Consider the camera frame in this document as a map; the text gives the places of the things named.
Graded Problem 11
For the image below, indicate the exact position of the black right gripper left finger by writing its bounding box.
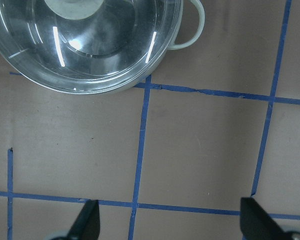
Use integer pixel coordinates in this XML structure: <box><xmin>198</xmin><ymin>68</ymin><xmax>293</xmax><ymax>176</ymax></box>
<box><xmin>66</xmin><ymin>200</ymin><xmax>101</xmax><ymax>240</ymax></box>

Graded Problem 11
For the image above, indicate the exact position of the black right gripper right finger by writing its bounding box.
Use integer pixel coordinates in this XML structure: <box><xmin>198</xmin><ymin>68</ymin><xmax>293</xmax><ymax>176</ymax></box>
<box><xmin>240</xmin><ymin>197</ymin><xmax>290</xmax><ymax>240</ymax></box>

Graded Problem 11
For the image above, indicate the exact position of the clear glass pot lid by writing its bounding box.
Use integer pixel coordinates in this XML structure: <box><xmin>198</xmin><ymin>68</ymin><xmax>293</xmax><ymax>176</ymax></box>
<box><xmin>0</xmin><ymin>0</ymin><xmax>183</xmax><ymax>95</ymax></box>

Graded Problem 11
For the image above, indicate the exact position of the pale green cooking pot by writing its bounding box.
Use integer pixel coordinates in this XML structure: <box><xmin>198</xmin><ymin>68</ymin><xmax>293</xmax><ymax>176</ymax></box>
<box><xmin>124</xmin><ymin>0</ymin><xmax>206</xmax><ymax>91</ymax></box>

